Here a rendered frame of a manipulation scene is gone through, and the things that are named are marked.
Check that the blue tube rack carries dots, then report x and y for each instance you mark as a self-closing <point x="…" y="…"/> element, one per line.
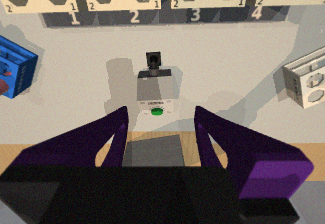
<point x="22" y="74"/>

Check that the grey flat mat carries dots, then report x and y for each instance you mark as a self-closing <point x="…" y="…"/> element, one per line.
<point x="233" y="70"/>

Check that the white tube rack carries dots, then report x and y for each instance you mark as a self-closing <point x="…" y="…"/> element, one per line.
<point x="296" y="85"/>

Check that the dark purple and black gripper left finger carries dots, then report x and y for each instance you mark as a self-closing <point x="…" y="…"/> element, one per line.
<point x="79" y="147"/>

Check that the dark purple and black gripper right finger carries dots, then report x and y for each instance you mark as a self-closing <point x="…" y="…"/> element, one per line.
<point x="260" y="166"/>

